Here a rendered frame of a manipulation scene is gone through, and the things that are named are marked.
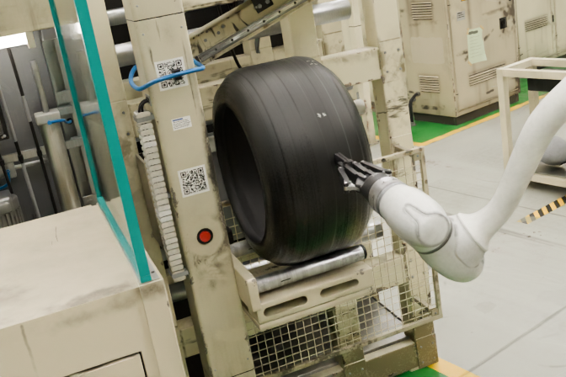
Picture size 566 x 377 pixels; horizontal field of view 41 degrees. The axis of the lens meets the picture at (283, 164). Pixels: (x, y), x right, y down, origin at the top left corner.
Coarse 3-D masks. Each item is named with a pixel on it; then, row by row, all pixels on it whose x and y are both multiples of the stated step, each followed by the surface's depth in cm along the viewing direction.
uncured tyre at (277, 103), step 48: (240, 96) 196; (288, 96) 192; (336, 96) 194; (240, 144) 239; (288, 144) 186; (336, 144) 190; (240, 192) 237; (288, 192) 187; (336, 192) 191; (288, 240) 195; (336, 240) 201
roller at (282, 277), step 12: (336, 252) 212; (348, 252) 212; (360, 252) 213; (300, 264) 208; (312, 264) 208; (324, 264) 209; (336, 264) 210; (264, 276) 205; (276, 276) 205; (288, 276) 206; (300, 276) 207; (264, 288) 204
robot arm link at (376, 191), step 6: (378, 180) 166; (384, 180) 165; (390, 180) 164; (396, 180) 164; (372, 186) 166; (378, 186) 164; (384, 186) 163; (390, 186) 162; (372, 192) 165; (378, 192) 163; (384, 192) 162; (372, 198) 165; (378, 198) 162; (372, 204) 166; (378, 204) 162; (378, 210) 163
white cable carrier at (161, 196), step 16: (144, 112) 190; (144, 128) 191; (144, 144) 192; (144, 160) 197; (160, 176) 196; (160, 192) 196; (160, 208) 197; (160, 224) 200; (176, 240) 201; (176, 256) 202; (176, 272) 203
